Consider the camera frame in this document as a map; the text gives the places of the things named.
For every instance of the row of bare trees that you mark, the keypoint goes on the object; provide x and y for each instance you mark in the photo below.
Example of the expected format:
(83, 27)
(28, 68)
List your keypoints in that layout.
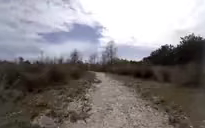
(90, 55)

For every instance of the pale gravel path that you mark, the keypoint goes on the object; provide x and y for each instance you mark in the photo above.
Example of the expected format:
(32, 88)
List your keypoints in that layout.
(118, 106)

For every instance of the dry brown bushes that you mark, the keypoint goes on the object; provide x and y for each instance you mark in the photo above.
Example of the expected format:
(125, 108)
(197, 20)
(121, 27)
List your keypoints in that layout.
(40, 75)

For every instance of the dry grass ground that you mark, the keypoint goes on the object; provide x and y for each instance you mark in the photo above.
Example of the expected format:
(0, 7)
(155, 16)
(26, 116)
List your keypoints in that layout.
(183, 100)
(40, 100)

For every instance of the dark green wood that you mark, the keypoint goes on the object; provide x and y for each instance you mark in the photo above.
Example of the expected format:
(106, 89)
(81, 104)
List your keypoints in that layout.
(183, 50)

